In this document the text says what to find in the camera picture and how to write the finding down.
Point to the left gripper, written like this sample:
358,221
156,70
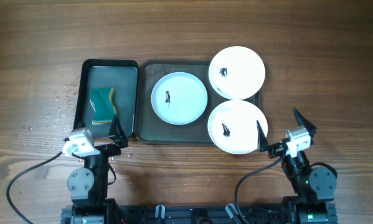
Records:
108,144

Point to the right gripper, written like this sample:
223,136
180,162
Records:
279,147

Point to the dark grey plate tray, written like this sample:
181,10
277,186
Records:
149,128

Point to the green yellow sponge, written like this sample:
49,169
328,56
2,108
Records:
101,100

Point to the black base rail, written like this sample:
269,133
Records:
256,214

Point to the white plate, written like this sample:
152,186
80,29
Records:
179,98
236,73
232,126

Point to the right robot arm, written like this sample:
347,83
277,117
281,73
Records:
313,183

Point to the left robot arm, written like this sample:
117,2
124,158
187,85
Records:
89,185

